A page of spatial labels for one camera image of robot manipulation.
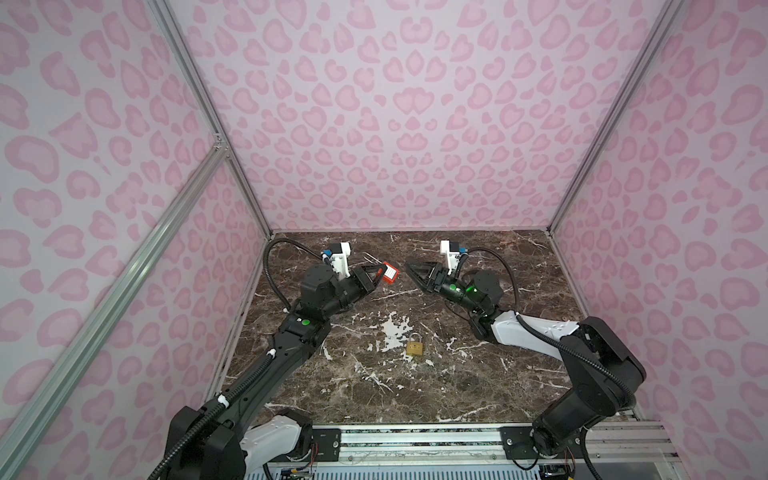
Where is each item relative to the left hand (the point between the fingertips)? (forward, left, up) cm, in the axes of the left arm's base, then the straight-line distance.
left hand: (389, 265), depth 72 cm
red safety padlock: (-1, 0, -3) cm, 3 cm away
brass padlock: (-9, -7, -29) cm, 31 cm away
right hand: (-1, -5, -1) cm, 5 cm away
